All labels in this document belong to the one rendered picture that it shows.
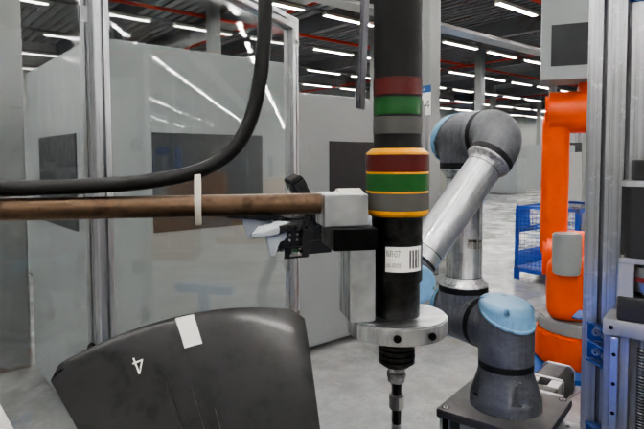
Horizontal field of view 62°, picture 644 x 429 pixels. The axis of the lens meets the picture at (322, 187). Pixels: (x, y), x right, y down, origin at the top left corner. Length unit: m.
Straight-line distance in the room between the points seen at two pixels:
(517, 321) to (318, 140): 3.32
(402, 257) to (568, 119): 4.11
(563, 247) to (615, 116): 3.00
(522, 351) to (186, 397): 0.87
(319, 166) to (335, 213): 4.01
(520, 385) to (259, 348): 0.83
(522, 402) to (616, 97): 0.67
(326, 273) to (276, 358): 3.99
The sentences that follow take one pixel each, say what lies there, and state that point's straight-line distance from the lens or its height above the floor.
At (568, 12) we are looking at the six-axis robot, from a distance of 4.46.
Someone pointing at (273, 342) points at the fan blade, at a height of 1.40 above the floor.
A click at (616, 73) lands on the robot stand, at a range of 1.31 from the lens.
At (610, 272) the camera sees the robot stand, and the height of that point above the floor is 1.33.
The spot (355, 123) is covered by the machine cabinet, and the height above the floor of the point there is 1.88.
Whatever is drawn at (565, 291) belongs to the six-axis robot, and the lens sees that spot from 4.37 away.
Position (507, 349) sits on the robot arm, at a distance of 1.23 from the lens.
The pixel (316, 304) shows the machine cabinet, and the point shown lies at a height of 0.40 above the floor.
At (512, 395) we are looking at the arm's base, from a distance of 1.25.
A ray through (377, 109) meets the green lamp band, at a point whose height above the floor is 1.61.
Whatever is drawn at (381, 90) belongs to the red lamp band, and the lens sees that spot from 0.37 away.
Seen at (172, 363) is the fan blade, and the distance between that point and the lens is 0.50.
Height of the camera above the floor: 1.57
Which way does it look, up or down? 3 degrees down
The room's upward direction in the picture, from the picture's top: straight up
